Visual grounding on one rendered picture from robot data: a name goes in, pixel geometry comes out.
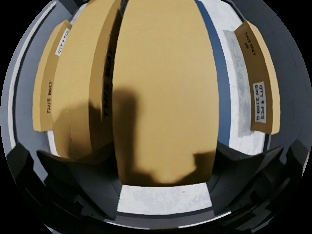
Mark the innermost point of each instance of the brown cardboard carton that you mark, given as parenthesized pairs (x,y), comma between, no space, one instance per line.
(42,96)
(82,90)
(264,92)
(165,103)

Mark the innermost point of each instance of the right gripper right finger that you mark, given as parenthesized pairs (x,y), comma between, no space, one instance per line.
(233,171)

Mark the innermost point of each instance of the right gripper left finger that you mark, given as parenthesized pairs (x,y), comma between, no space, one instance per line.
(94,175)

